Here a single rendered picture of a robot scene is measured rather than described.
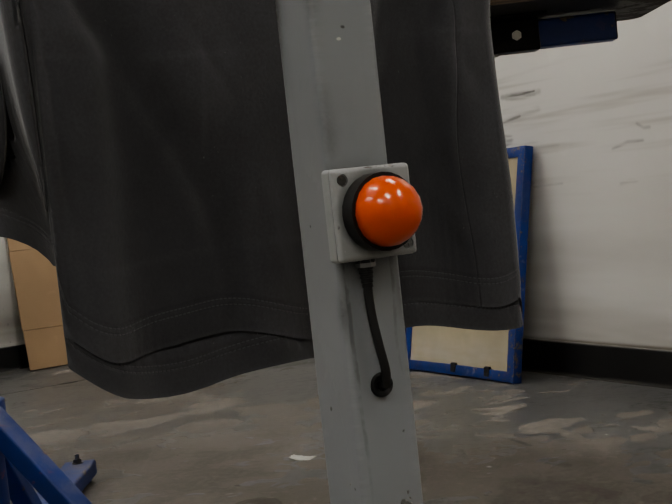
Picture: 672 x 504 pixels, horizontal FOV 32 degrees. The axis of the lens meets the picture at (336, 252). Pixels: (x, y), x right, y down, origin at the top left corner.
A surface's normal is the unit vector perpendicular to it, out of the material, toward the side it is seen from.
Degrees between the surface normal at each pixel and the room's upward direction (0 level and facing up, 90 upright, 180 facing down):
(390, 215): 100
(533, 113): 90
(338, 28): 90
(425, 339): 78
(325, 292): 90
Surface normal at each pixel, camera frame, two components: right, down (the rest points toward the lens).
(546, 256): -0.86, 0.12
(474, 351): -0.86, -0.10
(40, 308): 0.47, -0.22
